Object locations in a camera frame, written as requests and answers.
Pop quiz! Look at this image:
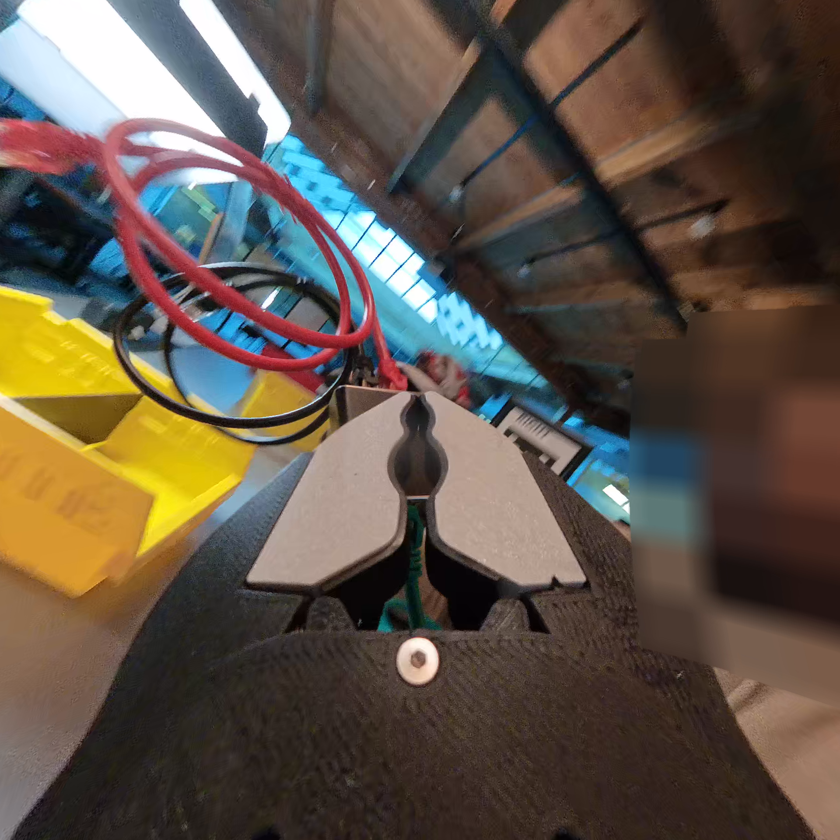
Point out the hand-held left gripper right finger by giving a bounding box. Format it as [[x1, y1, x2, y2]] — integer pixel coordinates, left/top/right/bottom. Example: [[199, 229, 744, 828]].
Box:
[[420, 390, 588, 597]]

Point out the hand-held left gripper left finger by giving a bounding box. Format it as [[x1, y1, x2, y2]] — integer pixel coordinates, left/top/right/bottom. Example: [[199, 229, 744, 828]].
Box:
[[244, 390, 424, 597]]

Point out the green ethernet cable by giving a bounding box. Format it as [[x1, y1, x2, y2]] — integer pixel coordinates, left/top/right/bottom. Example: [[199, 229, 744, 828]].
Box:
[[376, 500, 442, 635]]

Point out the grey ethernet adapter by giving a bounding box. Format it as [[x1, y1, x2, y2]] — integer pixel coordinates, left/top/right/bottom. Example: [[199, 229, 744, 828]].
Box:
[[333, 385, 413, 431]]

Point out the yellow plastic bin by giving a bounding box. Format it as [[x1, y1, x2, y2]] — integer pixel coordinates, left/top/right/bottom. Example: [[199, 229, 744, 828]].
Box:
[[0, 285, 330, 599]]

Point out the black ethernet cable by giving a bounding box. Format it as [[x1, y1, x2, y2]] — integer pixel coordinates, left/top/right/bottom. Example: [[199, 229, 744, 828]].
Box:
[[113, 261, 362, 447]]

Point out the red ethernet cable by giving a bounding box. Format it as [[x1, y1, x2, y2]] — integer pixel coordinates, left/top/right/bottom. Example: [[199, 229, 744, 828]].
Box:
[[0, 117, 409, 389]]

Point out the framed marker tag sign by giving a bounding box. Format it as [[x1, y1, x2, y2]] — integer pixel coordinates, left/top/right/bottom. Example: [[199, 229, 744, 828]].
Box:
[[500, 404, 593, 475]]

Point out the studio light panel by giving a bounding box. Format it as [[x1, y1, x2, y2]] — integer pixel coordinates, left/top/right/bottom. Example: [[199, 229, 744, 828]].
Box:
[[0, 0, 293, 188]]

